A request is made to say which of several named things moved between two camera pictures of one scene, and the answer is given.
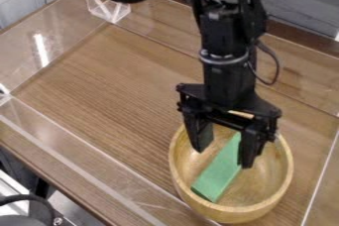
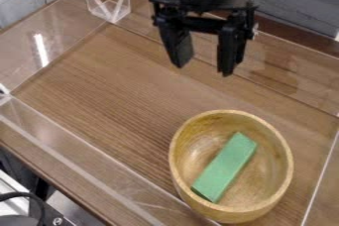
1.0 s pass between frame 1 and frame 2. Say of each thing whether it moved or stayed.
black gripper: moved
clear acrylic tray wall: stayed
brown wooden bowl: stayed
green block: stayed
